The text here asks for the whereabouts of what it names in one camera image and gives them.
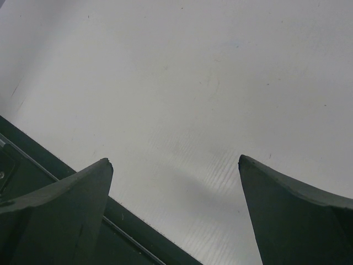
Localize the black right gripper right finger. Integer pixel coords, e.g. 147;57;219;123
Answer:
238;155;352;264

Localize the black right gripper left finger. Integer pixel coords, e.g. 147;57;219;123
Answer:
1;158;113;264

